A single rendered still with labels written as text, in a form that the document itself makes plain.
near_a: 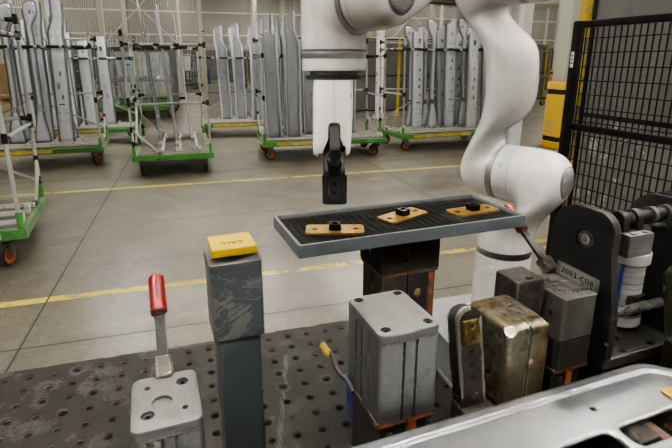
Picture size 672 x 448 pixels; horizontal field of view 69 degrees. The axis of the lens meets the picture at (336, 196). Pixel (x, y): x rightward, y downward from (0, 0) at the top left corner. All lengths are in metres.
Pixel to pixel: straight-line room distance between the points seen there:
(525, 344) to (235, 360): 0.39
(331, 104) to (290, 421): 0.68
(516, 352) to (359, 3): 0.46
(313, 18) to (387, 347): 0.40
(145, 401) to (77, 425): 0.62
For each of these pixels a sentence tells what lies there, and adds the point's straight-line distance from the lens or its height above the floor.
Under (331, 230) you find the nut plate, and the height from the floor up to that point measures 1.16.
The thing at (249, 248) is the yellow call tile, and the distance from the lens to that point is 0.66.
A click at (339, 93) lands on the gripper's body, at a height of 1.36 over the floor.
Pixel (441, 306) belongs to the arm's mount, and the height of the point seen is 0.80.
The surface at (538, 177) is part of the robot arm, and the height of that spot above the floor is 1.18.
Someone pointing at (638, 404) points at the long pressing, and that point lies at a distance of 0.73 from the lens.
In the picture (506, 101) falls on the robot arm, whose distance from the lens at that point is 1.01.
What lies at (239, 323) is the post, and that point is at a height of 1.05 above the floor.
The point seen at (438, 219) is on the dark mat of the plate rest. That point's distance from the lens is 0.77.
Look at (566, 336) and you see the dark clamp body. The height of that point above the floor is 1.02.
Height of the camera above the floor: 1.39
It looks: 15 degrees down
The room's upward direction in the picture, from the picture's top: straight up
